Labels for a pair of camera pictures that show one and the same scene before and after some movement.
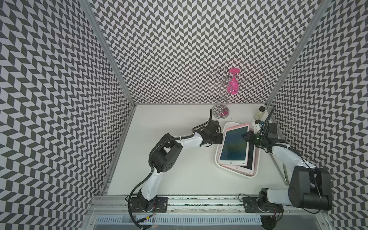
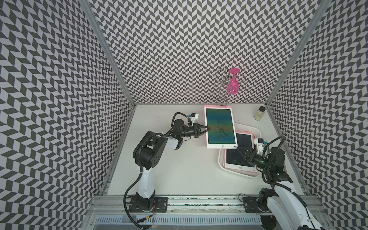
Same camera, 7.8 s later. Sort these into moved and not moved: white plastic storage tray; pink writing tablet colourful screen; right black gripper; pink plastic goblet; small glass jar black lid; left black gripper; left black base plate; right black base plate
Moved: pink writing tablet colourful screen; left black gripper; white plastic storage tray; right black gripper
Not moved: pink plastic goblet; right black base plate; left black base plate; small glass jar black lid
